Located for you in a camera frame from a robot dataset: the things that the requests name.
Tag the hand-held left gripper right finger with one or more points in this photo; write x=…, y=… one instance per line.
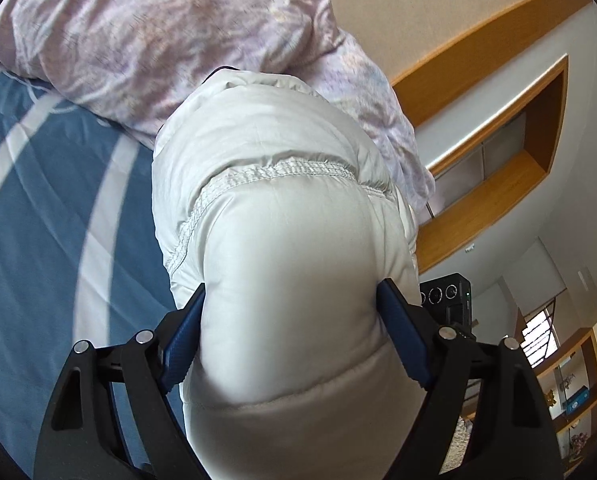
x=406, y=332

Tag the grey storage box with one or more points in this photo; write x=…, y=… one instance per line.
x=502, y=147
x=458, y=185

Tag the pink floral duvet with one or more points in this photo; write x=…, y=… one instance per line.
x=153, y=35

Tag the white puffer jacket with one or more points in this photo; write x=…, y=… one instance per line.
x=288, y=260

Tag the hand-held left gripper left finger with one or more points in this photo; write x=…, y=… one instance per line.
x=183, y=340

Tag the wooden wall niche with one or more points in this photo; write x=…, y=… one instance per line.
x=478, y=210

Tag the blue box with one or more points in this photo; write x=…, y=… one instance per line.
x=577, y=401

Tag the yellow ornament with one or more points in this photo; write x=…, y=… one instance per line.
x=549, y=399

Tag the wooden bookshelf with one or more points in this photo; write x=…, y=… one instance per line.
x=578, y=347

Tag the window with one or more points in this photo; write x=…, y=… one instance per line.
x=538, y=335

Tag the wooden wall trim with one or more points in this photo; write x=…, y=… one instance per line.
x=478, y=45

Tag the blue striped bed sheet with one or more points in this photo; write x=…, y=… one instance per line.
x=43, y=210

